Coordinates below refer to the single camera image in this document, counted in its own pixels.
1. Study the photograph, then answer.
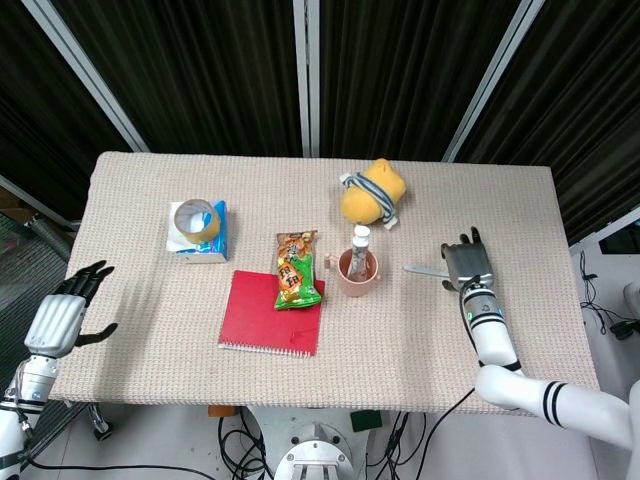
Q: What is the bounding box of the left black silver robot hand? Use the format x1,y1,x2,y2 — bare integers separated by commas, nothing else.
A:
23,259,119,359

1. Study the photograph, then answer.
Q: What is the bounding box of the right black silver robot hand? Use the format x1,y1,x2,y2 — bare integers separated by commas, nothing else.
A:
439,226,496,292

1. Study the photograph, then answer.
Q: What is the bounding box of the grey toothbrush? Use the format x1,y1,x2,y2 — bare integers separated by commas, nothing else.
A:
402,264,451,279

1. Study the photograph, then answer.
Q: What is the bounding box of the floral print toothpaste tube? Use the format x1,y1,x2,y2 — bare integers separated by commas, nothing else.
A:
349,225,372,281

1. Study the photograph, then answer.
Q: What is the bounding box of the white silver robot base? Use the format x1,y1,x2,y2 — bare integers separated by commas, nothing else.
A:
244,405,384,480

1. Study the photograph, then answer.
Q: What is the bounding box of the pink mug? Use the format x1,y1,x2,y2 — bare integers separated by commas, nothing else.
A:
324,247,384,299

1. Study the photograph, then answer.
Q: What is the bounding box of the black caster wheel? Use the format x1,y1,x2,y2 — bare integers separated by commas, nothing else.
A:
88,404,112,442

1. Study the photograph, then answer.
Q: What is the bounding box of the yellow plush toy with scarf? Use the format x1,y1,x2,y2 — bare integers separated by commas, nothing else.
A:
338,158,407,232

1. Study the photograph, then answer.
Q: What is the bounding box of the beige woven tablecloth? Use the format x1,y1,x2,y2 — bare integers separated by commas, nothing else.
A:
49,151,601,416

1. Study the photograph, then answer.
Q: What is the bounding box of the white machine housing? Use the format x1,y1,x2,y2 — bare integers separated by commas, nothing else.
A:
622,280,640,320

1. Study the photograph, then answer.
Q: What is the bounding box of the green orange snack bag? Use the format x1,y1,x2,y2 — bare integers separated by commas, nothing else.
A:
272,229,322,312

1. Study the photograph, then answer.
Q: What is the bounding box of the blue white tissue pack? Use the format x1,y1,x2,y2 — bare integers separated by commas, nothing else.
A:
165,198,231,264

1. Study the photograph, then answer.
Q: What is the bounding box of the green block under table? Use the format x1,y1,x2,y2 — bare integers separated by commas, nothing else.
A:
349,410,385,434

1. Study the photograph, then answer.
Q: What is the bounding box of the yellow packing tape roll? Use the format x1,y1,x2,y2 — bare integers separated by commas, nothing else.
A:
173,198,222,246

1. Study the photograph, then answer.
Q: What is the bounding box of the black curtain panel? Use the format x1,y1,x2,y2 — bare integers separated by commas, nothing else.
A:
457,0,640,246
0,0,134,221
49,0,304,157
318,0,526,162

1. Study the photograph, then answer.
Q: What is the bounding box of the red spiral notebook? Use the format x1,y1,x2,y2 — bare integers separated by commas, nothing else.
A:
218,269,326,359

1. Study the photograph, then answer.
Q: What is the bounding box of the grey corrugated hose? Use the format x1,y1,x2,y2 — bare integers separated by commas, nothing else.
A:
24,213,71,262

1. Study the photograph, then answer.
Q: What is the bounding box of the grey partition post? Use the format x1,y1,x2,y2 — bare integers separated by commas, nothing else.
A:
19,0,151,153
292,0,321,157
442,0,546,162

